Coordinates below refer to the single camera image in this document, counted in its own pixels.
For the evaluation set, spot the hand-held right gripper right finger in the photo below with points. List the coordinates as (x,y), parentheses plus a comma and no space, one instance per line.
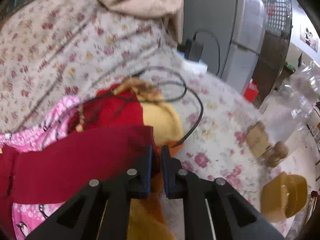
(166,166)

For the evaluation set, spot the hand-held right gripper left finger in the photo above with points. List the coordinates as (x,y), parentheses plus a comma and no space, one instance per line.
(149,161)

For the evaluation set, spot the dark red small garment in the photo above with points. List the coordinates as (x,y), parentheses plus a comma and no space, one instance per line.
(75,160)

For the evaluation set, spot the yellow plush bear red shirt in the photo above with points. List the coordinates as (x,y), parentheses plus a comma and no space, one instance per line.
(160,120)

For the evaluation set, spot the tan wooden block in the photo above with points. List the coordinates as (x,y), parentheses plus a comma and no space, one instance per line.
(258,140)

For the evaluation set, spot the round tan wooden piece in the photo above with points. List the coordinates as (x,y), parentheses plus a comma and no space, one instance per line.
(278,153)

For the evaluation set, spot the small red box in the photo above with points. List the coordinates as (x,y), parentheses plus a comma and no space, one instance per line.
(250,90)

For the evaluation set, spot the pink penguin print blanket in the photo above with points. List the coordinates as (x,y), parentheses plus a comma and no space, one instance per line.
(37,130)

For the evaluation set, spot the black power adapter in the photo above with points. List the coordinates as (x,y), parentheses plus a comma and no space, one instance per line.
(195,50)

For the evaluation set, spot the clear plastic bottle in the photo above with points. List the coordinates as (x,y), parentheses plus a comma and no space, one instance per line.
(285,115)

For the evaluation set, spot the floral bed sheet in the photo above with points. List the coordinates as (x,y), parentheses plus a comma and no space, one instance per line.
(62,42)

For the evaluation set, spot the grey appliance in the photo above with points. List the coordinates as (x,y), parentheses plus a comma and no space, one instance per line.
(225,17)

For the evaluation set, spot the electric fan with grill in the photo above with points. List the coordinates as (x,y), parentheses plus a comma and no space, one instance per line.
(275,12)

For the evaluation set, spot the wall photo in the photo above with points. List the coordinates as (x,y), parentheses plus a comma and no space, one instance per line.
(310,38)

